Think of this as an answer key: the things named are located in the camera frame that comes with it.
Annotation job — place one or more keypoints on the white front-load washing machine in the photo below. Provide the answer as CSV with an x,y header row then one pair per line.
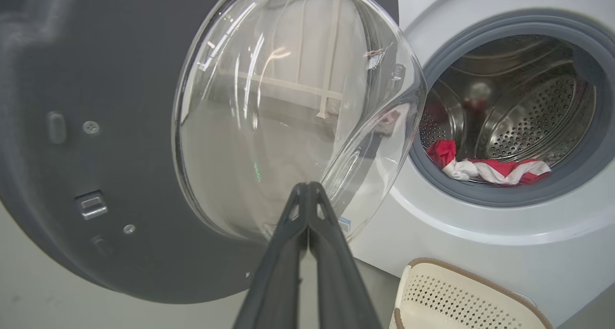
x,y
480,247

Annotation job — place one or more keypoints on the cream perforated basket brown rim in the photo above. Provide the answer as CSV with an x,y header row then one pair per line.
x,y
456,305

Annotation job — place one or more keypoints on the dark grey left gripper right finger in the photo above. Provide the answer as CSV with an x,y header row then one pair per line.
x,y
338,281

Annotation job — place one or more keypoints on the round white filter cover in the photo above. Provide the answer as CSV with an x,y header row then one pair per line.
x,y
524,299

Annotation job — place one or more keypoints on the red and white garment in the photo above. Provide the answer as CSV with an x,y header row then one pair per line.
x,y
490,169

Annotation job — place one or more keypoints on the black round glass washer door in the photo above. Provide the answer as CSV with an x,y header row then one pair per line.
x,y
120,103

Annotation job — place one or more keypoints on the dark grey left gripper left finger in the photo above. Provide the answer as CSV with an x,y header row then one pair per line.
x,y
276,281

